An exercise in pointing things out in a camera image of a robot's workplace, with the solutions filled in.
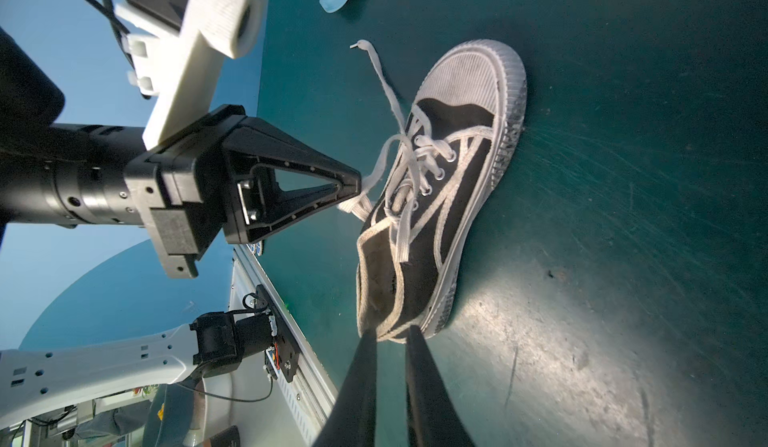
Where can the white shoelace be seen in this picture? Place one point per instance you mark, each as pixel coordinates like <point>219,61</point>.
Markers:
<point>407,179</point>

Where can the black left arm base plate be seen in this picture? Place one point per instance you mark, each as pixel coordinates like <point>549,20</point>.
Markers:
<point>267,327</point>

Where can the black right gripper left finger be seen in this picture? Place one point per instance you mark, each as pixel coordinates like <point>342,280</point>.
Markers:
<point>352,421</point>

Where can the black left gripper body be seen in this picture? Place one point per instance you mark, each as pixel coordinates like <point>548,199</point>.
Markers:
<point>177,188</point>

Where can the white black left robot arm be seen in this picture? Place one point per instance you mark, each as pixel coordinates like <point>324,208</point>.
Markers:
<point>226,172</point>

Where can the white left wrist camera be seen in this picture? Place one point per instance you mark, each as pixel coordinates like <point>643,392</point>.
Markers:
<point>178,52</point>

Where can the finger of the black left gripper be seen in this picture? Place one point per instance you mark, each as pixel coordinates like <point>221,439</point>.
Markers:
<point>273,169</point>
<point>266,202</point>

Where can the aluminium front rail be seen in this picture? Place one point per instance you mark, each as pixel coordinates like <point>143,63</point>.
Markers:
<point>294,391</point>

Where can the black white canvas sneaker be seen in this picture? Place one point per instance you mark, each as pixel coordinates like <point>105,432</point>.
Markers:
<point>474,98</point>

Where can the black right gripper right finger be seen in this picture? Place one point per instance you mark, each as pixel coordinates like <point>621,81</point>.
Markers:
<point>431,417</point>

